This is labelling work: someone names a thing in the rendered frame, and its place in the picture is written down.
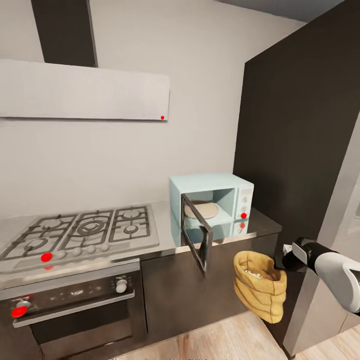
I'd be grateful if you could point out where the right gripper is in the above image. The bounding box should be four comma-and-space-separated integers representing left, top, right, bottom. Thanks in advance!
273, 250, 307, 275

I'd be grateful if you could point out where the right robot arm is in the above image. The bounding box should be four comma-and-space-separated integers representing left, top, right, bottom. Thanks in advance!
273, 237, 360, 317

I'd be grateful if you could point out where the popcorn bag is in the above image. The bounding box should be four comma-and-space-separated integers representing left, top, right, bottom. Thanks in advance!
233, 250, 287, 324

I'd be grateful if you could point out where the microwave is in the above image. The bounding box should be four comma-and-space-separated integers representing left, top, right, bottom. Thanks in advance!
169, 172, 254, 279

